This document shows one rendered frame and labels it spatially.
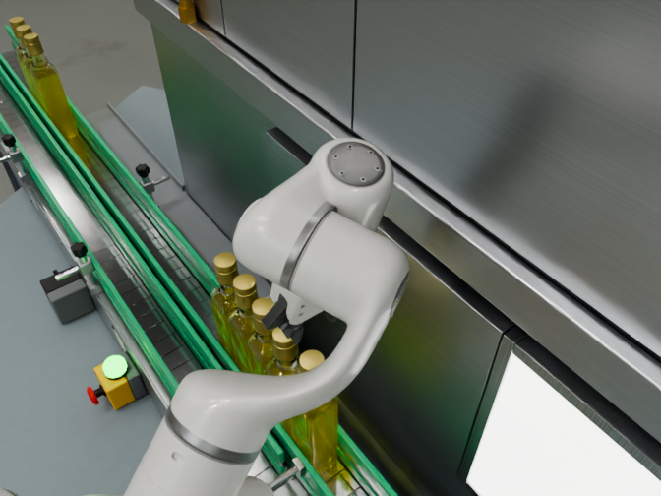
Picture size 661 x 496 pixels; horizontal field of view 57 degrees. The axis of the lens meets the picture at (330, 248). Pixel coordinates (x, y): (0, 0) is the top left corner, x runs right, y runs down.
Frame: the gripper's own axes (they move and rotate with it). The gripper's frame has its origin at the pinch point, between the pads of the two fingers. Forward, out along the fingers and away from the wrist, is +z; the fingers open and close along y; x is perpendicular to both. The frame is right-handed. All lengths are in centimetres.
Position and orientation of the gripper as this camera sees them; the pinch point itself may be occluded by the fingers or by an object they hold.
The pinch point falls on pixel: (310, 316)
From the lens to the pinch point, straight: 75.4
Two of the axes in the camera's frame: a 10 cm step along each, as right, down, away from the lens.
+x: 5.8, 7.3, -3.7
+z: -1.6, 5.4, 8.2
